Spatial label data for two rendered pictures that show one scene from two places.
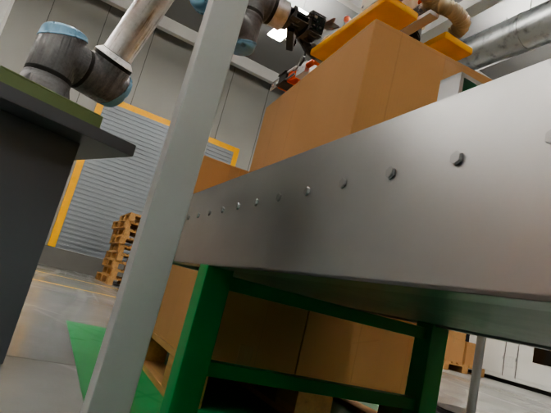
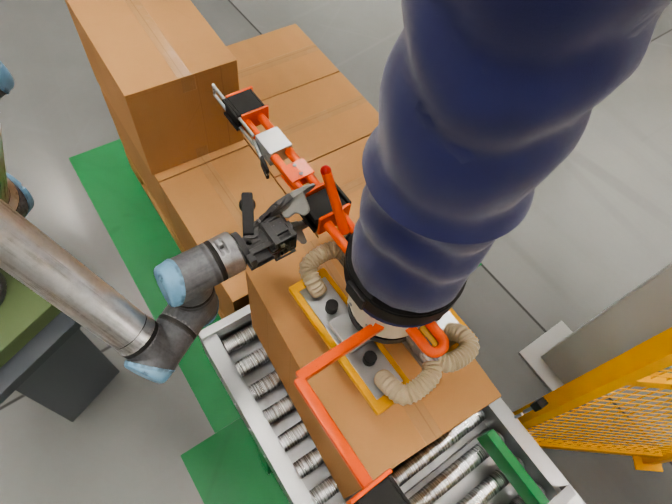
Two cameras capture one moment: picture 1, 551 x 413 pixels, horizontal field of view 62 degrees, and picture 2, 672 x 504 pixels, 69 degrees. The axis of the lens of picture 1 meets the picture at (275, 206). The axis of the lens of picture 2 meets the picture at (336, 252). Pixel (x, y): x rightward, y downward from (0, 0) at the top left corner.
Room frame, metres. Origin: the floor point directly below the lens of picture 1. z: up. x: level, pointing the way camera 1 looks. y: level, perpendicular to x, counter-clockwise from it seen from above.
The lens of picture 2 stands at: (0.74, 0.09, 2.11)
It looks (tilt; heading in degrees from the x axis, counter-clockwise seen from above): 59 degrees down; 340
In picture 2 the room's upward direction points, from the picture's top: 11 degrees clockwise
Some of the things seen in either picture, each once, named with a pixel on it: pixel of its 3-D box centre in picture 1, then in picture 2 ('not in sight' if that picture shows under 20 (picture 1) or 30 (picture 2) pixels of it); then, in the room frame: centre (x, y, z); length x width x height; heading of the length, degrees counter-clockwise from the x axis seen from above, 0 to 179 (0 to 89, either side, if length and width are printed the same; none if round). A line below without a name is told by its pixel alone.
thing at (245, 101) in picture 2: (291, 83); (247, 108); (1.69, 0.06, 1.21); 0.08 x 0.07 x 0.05; 25
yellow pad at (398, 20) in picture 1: (359, 31); (349, 334); (1.10, -0.11, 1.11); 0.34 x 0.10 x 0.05; 25
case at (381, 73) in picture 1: (357, 170); (357, 355); (1.16, -0.19, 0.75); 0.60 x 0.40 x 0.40; 20
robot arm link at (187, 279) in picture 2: (254, 1); (189, 274); (1.23, 0.21, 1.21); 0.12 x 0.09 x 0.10; 115
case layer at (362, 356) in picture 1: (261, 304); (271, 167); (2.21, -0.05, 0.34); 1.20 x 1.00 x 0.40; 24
